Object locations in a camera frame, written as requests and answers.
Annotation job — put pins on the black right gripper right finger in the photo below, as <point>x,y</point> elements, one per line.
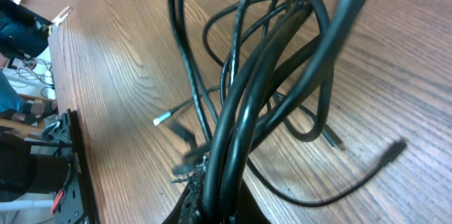
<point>247,210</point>

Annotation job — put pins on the wooden stool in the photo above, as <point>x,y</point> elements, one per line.
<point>25,130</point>

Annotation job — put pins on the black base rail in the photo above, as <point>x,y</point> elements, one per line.
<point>77,199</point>

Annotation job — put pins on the seated person teal shirt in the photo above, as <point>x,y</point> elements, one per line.
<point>23,33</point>

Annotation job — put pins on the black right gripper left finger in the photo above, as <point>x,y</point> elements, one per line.
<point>188,207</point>

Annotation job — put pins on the seated person in jeans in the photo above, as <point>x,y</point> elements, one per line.
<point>15,108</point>

